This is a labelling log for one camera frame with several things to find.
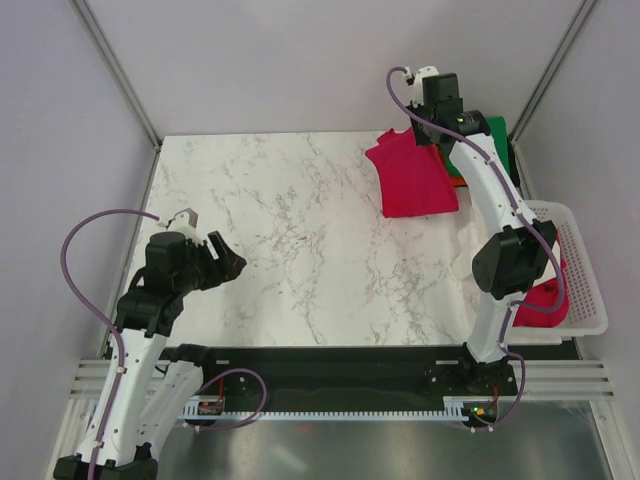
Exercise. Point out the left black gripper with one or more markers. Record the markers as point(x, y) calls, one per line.
point(229, 263)

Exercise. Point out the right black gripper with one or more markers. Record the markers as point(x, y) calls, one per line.
point(420, 138)

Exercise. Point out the red t shirt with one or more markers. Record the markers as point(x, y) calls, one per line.
point(413, 180)
point(545, 294)

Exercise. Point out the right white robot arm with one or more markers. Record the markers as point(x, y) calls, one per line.
point(516, 268)

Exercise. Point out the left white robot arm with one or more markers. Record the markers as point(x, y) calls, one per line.
point(129, 427)

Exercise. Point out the orange folded t shirt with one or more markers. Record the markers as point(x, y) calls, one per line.
point(452, 172)

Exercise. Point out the green folded t shirt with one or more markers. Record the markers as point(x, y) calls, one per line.
point(498, 129)

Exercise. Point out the white t shirt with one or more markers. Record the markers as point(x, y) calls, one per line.
point(471, 238)

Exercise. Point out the red t shirt in basket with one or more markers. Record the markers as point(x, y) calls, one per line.
point(545, 294)

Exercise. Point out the white plastic basket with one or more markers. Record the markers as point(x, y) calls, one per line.
point(586, 314)

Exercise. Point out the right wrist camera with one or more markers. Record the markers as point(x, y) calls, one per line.
point(429, 86)

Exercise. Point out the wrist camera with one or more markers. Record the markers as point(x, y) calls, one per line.
point(185, 223)
point(429, 86)

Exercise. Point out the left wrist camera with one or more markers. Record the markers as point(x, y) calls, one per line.
point(185, 223)

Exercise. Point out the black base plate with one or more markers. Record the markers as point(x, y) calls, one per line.
point(345, 378)

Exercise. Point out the right aluminium frame post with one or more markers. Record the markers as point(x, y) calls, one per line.
point(573, 31)

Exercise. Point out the aluminium frame post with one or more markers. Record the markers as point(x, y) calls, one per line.
point(114, 67)
point(573, 31)

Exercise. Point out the white slotted cable duct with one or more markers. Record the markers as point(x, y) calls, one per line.
point(201, 409)

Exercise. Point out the left aluminium frame post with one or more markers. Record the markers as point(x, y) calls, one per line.
point(114, 67)

